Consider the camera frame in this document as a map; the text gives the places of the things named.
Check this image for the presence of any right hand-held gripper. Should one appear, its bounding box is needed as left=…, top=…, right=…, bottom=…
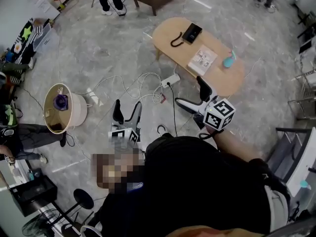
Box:
left=174, top=76, right=237, bottom=132

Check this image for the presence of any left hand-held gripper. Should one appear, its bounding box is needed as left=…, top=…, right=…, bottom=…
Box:
left=108, top=99, right=143, bottom=149

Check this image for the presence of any magazine with cover photos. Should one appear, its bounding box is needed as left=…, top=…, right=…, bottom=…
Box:
left=187, top=44, right=218, bottom=76

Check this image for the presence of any person's right forearm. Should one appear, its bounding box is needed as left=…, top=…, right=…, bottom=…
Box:
left=213, top=129, right=262, bottom=162

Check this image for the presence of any person's left forearm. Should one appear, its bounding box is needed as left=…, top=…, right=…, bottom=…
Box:
left=97, top=148, right=146, bottom=190

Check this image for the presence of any light wooden oval table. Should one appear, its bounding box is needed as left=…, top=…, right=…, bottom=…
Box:
left=152, top=17, right=245, bottom=97

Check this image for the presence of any white power strip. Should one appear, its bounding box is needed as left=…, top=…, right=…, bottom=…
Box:
left=160, top=73, right=181, bottom=88

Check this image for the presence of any beige round tub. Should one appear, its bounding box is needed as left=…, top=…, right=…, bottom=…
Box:
left=43, top=82, right=88, bottom=135

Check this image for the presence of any purple round container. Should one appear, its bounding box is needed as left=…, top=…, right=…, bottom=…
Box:
left=52, top=94, right=69, bottom=111

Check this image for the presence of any person's black t-shirt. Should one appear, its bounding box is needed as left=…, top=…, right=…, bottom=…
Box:
left=81, top=133, right=291, bottom=237

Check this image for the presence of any black floor fan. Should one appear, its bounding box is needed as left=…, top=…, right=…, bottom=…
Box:
left=21, top=188, right=94, bottom=237

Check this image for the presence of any clear storage box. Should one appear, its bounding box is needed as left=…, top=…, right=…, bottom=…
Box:
left=33, top=23, right=54, bottom=51

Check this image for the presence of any black white striped couch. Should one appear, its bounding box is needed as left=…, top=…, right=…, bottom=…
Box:
left=9, top=17, right=45, bottom=85

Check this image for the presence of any black glass cabinet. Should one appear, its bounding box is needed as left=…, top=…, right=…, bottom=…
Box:
left=8, top=174, right=59, bottom=218

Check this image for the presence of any white floor cable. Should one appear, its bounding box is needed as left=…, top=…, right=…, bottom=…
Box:
left=74, top=72, right=165, bottom=106

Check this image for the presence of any black corded telephone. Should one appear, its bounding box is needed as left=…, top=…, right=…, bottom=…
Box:
left=170, top=23, right=203, bottom=48

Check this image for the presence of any steel frame sink table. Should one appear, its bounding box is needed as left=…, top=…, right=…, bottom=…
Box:
left=287, top=68, right=316, bottom=121

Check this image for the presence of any grey fabric strap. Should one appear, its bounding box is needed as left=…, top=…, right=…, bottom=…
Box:
left=264, top=185, right=289, bottom=232

